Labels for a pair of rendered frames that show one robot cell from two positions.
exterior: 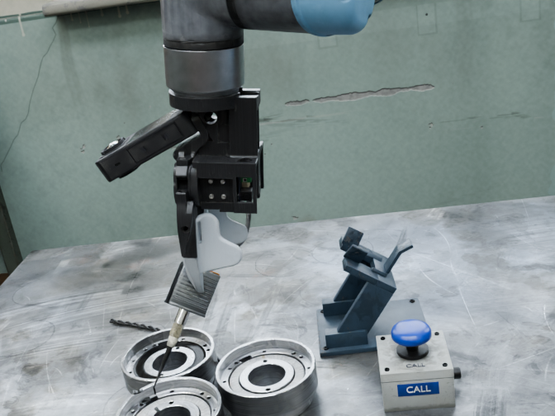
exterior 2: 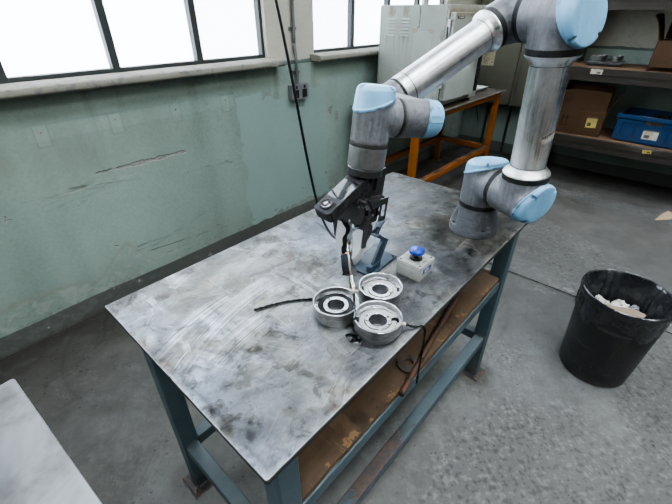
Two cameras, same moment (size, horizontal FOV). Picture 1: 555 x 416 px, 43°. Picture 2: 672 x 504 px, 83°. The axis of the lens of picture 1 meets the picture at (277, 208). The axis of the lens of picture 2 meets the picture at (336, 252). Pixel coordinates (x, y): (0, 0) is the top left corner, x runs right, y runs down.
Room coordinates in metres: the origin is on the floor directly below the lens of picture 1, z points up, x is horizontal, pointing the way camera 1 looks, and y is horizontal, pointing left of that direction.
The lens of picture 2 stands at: (0.30, 0.69, 1.39)
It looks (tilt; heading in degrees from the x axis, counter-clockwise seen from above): 32 degrees down; 305
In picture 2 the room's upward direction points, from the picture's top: straight up
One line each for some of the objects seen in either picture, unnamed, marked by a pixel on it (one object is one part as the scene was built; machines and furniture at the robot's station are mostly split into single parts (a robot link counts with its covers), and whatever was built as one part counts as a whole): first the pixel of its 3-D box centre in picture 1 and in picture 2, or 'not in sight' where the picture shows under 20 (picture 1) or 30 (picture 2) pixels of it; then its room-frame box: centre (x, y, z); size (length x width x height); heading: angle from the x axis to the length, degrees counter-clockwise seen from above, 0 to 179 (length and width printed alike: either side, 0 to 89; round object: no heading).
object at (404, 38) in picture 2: not in sight; (434, 56); (1.54, -2.38, 1.10); 0.62 x 0.61 x 0.65; 83
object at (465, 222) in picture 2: not in sight; (475, 214); (0.56, -0.45, 0.85); 0.15 x 0.15 x 0.10
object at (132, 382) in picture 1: (171, 367); (335, 307); (0.68, 0.15, 0.82); 0.10 x 0.10 x 0.04
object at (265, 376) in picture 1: (268, 381); (380, 291); (0.63, 0.04, 0.82); 0.10 x 0.10 x 0.04
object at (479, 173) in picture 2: not in sight; (485, 179); (0.55, -0.44, 0.97); 0.13 x 0.12 x 0.14; 151
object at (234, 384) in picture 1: (268, 382); (380, 292); (0.63, 0.04, 0.82); 0.08 x 0.08 x 0.02
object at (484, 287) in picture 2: not in sight; (356, 347); (0.78, -0.12, 0.40); 1.17 x 0.59 x 0.80; 83
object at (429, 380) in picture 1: (419, 368); (416, 263); (0.61, -0.12, 0.82); 0.08 x 0.07 x 0.05; 83
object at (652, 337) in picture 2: not in sight; (608, 330); (0.02, -0.99, 0.21); 0.34 x 0.34 x 0.43
